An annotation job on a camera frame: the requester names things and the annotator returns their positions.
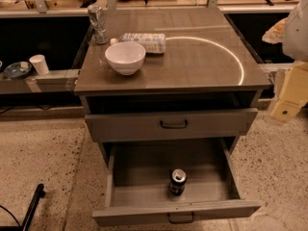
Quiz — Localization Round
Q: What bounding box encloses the crushed silver can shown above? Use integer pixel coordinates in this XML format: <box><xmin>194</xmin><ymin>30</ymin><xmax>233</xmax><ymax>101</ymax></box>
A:
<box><xmin>88</xmin><ymin>4</ymin><xmax>108</xmax><ymax>44</ymax></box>

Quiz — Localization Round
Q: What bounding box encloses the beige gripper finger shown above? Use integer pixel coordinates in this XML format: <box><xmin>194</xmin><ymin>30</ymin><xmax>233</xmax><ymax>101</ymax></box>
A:
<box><xmin>269</xmin><ymin>62</ymin><xmax>308</xmax><ymax>123</ymax></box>

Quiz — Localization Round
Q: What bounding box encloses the white ceramic bowl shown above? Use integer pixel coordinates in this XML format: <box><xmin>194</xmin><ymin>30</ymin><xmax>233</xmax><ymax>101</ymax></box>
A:
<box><xmin>105</xmin><ymin>41</ymin><xmax>146</xmax><ymax>75</ymax></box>

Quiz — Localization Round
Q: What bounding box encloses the dark blue pepsi can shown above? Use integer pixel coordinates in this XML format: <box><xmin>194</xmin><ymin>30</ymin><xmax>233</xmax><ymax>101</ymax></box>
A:
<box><xmin>169</xmin><ymin>168</ymin><xmax>187</xmax><ymax>195</ymax></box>

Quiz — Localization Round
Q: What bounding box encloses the black top drawer handle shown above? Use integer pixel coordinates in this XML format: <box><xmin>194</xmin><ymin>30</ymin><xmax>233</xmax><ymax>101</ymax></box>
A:
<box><xmin>160</xmin><ymin>120</ymin><xmax>189</xmax><ymax>129</ymax></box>

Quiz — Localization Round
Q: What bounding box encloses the clear plastic water bottle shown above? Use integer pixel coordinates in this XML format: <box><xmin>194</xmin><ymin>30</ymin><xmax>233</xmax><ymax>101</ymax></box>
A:
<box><xmin>110</xmin><ymin>33</ymin><xmax>167</xmax><ymax>54</ymax></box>

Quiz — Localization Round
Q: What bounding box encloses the black drawer handle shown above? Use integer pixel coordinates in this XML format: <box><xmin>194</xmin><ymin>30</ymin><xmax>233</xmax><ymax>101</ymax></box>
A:
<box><xmin>167</xmin><ymin>212</ymin><xmax>195</xmax><ymax>224</ymax></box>
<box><xmin>160</xmin><ymin>120</ymin><xmax>189</xmax><ymax>129</ymax></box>

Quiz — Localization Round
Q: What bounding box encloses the grey open middle drawer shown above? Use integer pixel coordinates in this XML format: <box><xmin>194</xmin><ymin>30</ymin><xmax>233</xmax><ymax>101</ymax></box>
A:
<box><xmin>92</xmin><ymin>139</ymin><xmax>261</xmax><ymax>226</ymax></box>

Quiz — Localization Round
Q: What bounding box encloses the grey top drawer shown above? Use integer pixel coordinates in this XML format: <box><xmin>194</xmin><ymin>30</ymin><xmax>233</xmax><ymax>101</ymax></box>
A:
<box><xmin>85</xmin><ymin>108</ymin><xmax>258</xmax><ymax>142</ymax></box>

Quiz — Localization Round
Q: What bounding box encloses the black chair leg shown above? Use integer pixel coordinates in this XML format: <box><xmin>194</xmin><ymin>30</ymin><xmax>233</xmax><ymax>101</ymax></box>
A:
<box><xmin>0</xmin><ymin>184</ymin><xmax>45</xmax><ymax>231</ymax></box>

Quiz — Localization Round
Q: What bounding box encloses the grey drawer cabinet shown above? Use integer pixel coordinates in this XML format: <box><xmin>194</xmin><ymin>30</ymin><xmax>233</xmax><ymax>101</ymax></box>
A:
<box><xmin>73</xmin><ymin>6</ymin><xmax>273</xmax><ymax>168</ymax></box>

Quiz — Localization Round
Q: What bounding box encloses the black middle drawer handle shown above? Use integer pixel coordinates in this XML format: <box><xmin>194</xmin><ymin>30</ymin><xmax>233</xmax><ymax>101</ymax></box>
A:
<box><xmin>167</xmin><ymin>212</ymin><xmax>195</xmax><ymax>224</ymax></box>

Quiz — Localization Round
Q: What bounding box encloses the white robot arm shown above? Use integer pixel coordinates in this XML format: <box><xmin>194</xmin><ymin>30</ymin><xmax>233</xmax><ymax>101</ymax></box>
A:
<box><xmin>262</xmin><ymin>0</ymin><xmax>308</xmax><ymax>122</ymax></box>

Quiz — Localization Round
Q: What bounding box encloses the white paper cup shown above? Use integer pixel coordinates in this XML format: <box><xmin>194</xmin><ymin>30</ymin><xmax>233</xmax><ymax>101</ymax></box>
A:
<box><xmin>29</xmin><ymin>54</ymin><xmax>49</xmax><ymax>75</ymax></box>

